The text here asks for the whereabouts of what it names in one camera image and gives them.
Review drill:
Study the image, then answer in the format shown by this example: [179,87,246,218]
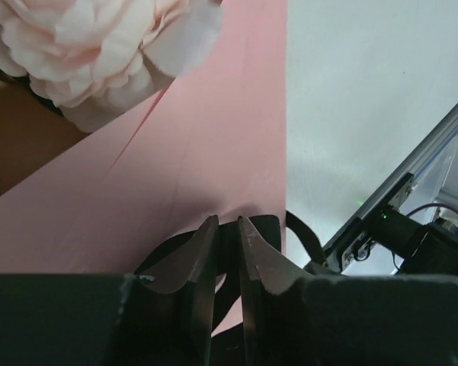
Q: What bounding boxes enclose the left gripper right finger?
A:
[238,217,458,365]

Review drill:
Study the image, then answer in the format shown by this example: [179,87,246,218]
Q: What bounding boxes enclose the pink wrapping paper sheet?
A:
[0,0,289,336]

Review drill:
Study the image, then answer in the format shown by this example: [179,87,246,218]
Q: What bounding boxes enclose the front aluminium rail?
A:
[323,103,458,272]

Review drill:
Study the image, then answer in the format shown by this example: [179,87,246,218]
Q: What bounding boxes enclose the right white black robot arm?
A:
[368,206,458,277]

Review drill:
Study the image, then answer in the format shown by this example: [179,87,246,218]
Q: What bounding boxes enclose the black ribbon gold lettering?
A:
[133,215,317,365]

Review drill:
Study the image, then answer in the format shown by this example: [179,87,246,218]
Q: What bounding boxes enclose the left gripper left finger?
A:
[0,216,219,365]

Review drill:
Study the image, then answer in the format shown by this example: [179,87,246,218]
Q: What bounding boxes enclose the pale pink fake flower stem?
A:
[0,1,223,133]

